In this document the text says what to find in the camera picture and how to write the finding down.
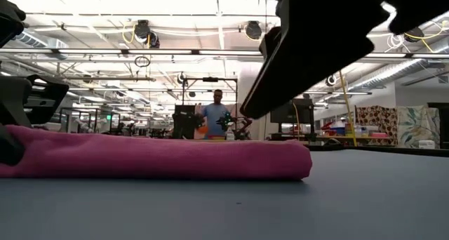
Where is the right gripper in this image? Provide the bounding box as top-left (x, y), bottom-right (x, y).
top-left (385, 0), bottom-right (449, 36)

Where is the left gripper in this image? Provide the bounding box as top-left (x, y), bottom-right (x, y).
top-left (0, 74), bottom-right (70, 166)

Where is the pink towel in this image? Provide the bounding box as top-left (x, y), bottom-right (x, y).
top-left (0, 124), bottom-right (313, 181)

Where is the white pillar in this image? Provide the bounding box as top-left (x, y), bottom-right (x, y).
top-left (237, 62), bottom-right (267, 141)

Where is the black computer monitor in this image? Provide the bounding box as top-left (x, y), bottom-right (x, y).
top-left (269, 98), bottom-right (316, 142)

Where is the beige cloth backdrop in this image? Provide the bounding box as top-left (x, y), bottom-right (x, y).
top-left (194, 102), bottom-right (243, 140)

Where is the person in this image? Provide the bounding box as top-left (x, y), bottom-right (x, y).
top-left (200, 88), bottom-right (233, 140)

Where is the brown circle-patterned cloth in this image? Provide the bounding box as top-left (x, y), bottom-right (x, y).
top-left (355, 105), bottom-right (400, 147)

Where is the long ceiling light bar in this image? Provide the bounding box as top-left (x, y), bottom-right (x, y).
top-left (0, 47), bottom-right (449, 60)

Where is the black square panel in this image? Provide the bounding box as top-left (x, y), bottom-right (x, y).
top-left (172, 105), bottom-right (197, 140)

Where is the pale leaf-patterned cloth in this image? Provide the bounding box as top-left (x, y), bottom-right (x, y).
top-left (396, 105), bottom-right (441, 149)

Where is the black cabinet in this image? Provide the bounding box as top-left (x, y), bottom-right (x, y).
top-left (427, 102), bottom-right (449, 150)

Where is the yellow hanging cable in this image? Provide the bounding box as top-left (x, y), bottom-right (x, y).
top-left (338, 69), bottom-right (358, 147)

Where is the black metal gantry frame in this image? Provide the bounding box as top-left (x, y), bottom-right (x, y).
top-left (180, 76), bottom-right (239, 135)

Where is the silver ventilation duct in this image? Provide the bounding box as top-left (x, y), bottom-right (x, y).
top-left (349, 45), bottom-right (449, 92)

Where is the black hanging cable loop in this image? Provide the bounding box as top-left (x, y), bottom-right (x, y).
top-left (134, 55), bottom-right (152, 68)

